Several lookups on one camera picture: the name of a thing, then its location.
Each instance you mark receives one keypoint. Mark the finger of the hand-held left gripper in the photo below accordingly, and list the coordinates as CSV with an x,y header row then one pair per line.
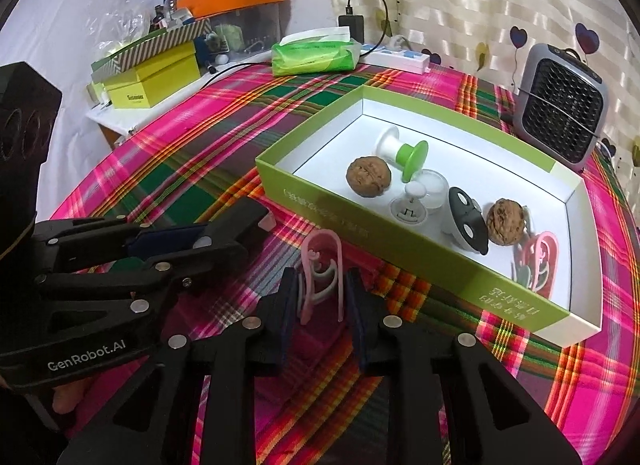
x,y
210,255
165,240

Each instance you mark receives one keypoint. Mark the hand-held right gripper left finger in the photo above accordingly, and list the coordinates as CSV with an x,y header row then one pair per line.
x,y
287,325

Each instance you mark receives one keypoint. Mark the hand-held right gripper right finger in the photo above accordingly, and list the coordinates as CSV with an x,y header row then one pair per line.
x,y
357,330

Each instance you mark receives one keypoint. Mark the pink clip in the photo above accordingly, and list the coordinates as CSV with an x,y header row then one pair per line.
x,y
539,240
338,265

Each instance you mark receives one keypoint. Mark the black oval disc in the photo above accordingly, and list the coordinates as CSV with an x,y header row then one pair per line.
x,y
467,225

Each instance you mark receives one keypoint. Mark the brown walnut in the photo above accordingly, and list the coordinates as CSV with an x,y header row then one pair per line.
x,y
506,222
367,177

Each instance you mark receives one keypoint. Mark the translucent white cap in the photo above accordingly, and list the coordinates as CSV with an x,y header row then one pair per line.
x,y
436,185

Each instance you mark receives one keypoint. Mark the green and white spool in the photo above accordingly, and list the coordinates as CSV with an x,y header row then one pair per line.
x,y
412,160

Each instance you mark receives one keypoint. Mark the green and white cardboard box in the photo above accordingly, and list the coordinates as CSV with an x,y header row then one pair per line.
x,y
475,180

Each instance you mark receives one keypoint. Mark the person's left hand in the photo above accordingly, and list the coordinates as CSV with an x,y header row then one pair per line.
x,y
67,397

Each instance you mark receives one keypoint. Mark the white side table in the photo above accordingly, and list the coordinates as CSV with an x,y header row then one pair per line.
x,y
115,117

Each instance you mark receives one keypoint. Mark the yellow-green shoe box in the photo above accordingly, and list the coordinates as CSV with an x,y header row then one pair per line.
x,y
150,80

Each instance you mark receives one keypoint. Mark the clear plastic bag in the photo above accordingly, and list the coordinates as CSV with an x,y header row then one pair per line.
x,y
115,5

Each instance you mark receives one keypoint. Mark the striped box lid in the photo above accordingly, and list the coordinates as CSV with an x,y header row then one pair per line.
x,y
165,42

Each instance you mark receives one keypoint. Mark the green tissue pack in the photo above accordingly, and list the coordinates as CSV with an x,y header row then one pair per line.
x,y
315,57

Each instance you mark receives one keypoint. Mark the clear storage bin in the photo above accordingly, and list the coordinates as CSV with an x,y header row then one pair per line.
x,y
250,25

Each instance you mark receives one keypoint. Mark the black charger adapter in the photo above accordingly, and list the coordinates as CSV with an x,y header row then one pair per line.
x,y
351,25

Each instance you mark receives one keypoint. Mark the white power strip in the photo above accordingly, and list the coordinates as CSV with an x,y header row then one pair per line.
x,y
400,60

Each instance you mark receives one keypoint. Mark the grey desk heater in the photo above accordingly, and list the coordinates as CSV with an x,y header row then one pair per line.
x,y
555,105

